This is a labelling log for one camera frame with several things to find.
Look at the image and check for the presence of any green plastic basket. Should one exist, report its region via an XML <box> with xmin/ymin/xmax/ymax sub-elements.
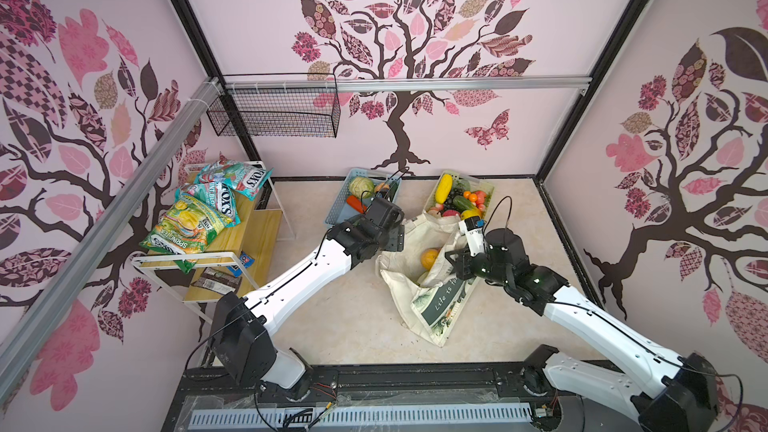
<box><xmin>423</xmin><ymin>170</ymin><xmax>495</xmax><ymax>218</ymax></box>

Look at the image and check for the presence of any blue snack packet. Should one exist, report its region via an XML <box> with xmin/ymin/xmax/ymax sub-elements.
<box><xmin>227</xmin><ymin>252</ymin><xmax>254</xmax><ymax>277</ymax></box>

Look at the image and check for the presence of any Fox's candy bag upper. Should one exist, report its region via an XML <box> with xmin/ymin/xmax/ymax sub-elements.
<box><xmin>194</xmin><ymin>159</ymin><xmax>273</xmax><ymax>200</ymax></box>

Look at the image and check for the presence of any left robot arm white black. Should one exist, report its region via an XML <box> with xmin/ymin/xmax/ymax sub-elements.
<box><xmin>208</xmin><ymin>212</ymin><xmax>403</xmax><ymax>393</ymax></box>

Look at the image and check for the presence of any white slotted cable duct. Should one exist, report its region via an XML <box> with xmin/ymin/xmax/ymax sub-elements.
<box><xmin>187</xmin><ymin>403</ymin><xmax>532</xmax><ymax>431</ymax></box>

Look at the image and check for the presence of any yellow lemon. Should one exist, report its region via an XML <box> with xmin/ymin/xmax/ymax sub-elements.
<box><xmin>461</xmin><ymin>208</ymin><xmax>482</xmax><ymax>220</ymax></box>

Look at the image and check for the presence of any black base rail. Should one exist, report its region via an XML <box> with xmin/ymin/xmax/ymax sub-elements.
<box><xmin>160</xmin><ymin>359</ymin><xmax>682</xmax><ymax>432</ymax></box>

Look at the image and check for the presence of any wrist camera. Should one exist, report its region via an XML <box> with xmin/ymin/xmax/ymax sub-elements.
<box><xmin>459</xmin><ymin>216</ymin><xmax>485</xmax><ymax>257</ymax></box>
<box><xmin>364</xmin><ymin>197</ymin><xmax>404</xmax><ymax>230</ymax></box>

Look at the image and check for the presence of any orange carrot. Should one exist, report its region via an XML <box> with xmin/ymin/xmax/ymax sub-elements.
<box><xmin>345</xmin><ymin>195</ymin><xmax>367</xmax><ymax>214</ymax></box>

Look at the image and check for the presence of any green yellow snack bag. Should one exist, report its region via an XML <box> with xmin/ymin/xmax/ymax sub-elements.
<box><xmin>140</xmin><ymin>193</ymin><xmax>233</xmax><ymax>255</ymax></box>

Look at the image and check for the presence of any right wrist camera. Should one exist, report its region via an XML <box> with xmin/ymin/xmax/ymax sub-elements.
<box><xmin>459</xmin><ymin>216</ymin><xmax>485</xmax><ymax>257</ymax></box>

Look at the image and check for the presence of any yellow corn cob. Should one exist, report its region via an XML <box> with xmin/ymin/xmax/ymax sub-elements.
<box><xmin>434</xmin><ymin>173</ymin><xmax>453</xmax><ymax>204</ymax></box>

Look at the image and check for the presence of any fox's candy bag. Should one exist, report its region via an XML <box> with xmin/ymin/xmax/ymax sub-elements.
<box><xmin>194</xmin><ymin>159</ymin><xmax>273</xmax><ymax>200</ymax></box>
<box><xmin>174</xmin><ymin>182</ymin><xmax>241</xmax><ymax>227</ymax></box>

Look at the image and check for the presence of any white wooden shelf rack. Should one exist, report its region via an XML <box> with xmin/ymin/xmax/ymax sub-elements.
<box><xmin>131</xmin><ymin>177</ymin><xmax>296</xmax><ymax>323</ymax></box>

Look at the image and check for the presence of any green cabbage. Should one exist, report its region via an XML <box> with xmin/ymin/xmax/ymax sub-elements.
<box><xmin>348</xmin><ymin>176</ymin><xmax>376</xmax><ymax>200</ymax></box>

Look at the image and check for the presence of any cream canvas grocery tote bag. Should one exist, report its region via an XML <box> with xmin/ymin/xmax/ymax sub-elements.
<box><xmin>376</xmin><ymin>213</ymin><xmax>476</xmax><ymax>347</ymax></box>

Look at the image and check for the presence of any black grapes bunch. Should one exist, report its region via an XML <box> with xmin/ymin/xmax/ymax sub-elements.
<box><xmin>446</xmin><ymin>188</ymin><xmax>464</xmax><ymax>203</ymax></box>

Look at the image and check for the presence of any blue plastic basket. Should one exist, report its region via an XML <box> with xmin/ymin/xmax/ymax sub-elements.
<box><xmin>324</xmin><ymin>168</ymin><xmax>402</xmax><ymax>228</ymax></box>

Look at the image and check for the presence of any black wire wall basket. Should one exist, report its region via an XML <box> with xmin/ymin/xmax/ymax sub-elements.
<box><xmin>207</xmin><ymin>72</ymin><xmax>341</xmax><ymax>138</ymax></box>

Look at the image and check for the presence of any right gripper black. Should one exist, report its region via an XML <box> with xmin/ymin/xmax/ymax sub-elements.
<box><xmin>443</xmin><ymin>244</ymin><xmax>510</xmax><ymax>288</ymax></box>

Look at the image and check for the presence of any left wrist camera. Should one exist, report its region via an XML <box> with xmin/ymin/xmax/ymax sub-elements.
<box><xmin>364</xmin><ymin>197</ymin><xmax>404</xmax><ymax>230</ymax></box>

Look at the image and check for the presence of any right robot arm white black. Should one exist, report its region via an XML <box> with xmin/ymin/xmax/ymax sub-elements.
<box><xmin>445</xmin><ymin>248</ymin><xmax>718</xmax><ymax>431</ymax></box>

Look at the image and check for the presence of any Fox's candy bag lower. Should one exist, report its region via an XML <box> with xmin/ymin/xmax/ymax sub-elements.
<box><xmin>174</xmin><ymin>182</ymin><xmax>241</xmax><ymax>227</ymax></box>

